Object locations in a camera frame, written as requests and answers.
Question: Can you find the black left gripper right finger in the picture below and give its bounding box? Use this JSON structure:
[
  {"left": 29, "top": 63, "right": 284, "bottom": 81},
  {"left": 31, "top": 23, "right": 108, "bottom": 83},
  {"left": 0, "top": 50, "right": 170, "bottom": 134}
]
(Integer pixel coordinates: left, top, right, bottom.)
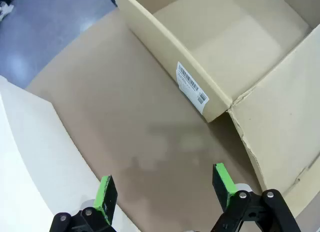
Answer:
[{"left": 210, "top": 163, "right": 301, "bottom": 232}]

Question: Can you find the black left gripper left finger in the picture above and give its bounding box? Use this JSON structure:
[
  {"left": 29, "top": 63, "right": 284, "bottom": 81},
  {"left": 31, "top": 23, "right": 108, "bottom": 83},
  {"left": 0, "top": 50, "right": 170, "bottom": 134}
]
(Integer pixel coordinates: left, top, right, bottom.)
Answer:
[{"left": 49, "top": 175, "right": 118, "bottom": 232}]

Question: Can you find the bystander in dark trousers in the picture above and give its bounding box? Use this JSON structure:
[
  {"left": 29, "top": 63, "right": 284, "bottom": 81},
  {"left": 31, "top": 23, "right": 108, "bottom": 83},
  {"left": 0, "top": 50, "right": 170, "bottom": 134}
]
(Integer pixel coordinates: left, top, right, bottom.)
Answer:
[{"left": 0, "top": 0, "right": 20, "bottom": 21}]

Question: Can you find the cardboard shoe box with lid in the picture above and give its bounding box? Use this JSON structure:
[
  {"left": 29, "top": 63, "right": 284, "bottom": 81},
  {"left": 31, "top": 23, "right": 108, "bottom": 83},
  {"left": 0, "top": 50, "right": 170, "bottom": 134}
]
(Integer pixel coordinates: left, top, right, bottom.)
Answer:
[{"left": 111, "top": 0, "right": 320, "bottom": 217}]

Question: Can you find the white plastic storage box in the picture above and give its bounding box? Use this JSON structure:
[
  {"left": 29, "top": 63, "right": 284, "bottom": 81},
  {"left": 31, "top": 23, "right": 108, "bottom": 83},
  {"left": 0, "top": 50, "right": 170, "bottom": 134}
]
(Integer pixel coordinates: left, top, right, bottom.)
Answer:
[{"left": 0, "top": 75, "right": 141, "bottom": 232}]

